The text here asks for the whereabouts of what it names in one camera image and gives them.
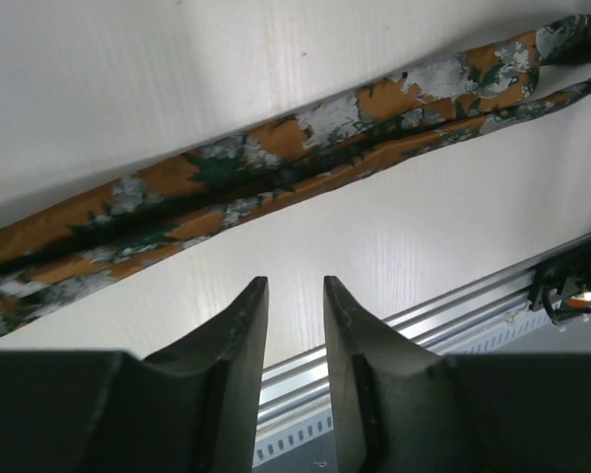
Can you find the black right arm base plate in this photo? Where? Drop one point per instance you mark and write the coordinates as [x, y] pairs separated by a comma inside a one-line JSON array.
[[561, 286]]

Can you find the orange grey floral tie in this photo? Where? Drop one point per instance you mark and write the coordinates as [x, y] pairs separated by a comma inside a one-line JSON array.
[[92, 240]]

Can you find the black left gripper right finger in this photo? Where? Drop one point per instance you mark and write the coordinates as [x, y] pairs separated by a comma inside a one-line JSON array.
[[398, 407]]

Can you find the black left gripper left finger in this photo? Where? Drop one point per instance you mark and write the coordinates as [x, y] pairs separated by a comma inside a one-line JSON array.
[[189, 407]]

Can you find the white slotted cable duct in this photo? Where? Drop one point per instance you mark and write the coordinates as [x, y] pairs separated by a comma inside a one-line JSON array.
[[295, 421]]

